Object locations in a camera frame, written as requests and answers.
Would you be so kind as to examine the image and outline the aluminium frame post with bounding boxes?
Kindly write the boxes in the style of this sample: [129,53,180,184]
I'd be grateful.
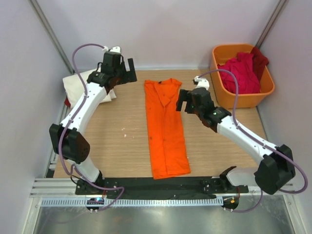
[28,0,75,75]
[255,0,289,49]

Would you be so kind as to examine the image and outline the folded red shirt under white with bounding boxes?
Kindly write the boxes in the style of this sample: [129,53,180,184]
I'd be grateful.
[64,97,71,108]

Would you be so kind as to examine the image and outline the right aluminium frame post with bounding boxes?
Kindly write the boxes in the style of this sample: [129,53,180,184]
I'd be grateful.
[255,0,289,49]

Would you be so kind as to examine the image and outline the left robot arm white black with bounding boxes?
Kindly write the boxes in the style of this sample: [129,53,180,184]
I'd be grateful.
[49,46,137,195]

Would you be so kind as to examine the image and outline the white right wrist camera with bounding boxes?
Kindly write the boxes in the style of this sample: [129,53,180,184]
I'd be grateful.
[193,76,210,90]

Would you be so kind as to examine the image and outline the purple cable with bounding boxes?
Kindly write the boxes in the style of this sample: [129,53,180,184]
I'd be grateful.
[194,69,308,213]
[58,43,125,212]

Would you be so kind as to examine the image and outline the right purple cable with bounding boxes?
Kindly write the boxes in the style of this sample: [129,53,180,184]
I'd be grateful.
[194,69,308,213]

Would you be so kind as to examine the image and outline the magenta t shirt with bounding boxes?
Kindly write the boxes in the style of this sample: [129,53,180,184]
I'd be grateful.
[217,52,260,94]

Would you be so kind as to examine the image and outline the dark red t shirt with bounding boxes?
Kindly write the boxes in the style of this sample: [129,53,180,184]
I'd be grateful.
[250,47,269,81]

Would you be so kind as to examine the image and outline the orange plastic bin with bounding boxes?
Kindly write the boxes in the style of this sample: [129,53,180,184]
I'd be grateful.
[211,44,275,108]

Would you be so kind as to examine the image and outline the orange t shirt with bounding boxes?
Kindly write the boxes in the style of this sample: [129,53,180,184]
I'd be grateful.
[144,78,191,179]

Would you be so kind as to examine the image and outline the left aluminium frame post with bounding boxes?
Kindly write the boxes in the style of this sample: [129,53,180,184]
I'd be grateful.
[28,0,75,75]

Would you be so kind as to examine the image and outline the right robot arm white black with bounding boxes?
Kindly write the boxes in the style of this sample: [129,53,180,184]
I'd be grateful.
[176,87,295,195]

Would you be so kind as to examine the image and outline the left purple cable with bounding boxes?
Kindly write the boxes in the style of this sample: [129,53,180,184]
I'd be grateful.
[58,43,125,212]

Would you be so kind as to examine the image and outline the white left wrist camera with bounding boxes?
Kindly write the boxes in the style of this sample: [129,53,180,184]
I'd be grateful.
[102,46,121,54]

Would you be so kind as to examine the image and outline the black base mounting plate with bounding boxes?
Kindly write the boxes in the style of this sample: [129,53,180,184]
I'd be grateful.
[75,176,249,201]

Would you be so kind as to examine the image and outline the aluminium rail left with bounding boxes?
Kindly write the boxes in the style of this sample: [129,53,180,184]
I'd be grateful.
[30,177,78,197]

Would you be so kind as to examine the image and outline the white slotted cable duct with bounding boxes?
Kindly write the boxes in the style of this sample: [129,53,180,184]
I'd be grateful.
[41,197,223,207]

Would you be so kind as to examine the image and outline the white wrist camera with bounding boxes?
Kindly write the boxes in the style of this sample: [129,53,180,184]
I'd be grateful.
[193,76,210,90]
[102,46,121,54]

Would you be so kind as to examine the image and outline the folded white t shirt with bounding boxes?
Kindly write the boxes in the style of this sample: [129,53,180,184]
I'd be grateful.
[62,69,117,109]

